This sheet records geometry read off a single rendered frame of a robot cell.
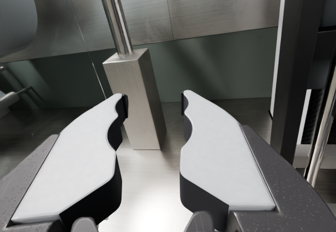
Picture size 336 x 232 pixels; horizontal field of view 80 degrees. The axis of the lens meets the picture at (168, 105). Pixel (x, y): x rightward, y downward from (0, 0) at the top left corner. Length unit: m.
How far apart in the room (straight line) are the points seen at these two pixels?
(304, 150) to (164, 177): 0.31
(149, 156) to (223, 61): 0.39
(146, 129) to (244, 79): 0.39
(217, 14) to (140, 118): 0.38
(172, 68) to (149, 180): 0.40
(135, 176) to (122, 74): 0.26
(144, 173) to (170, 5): 0.49
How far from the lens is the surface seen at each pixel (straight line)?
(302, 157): 0.34
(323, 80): 0.30
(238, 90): 0.77
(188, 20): 0.69
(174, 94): 0.79
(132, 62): 0.47
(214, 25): 0.69
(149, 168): 0.55
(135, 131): 0.57
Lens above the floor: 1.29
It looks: 30 degrees down
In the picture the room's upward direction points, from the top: 12 degrees counter-clockwise
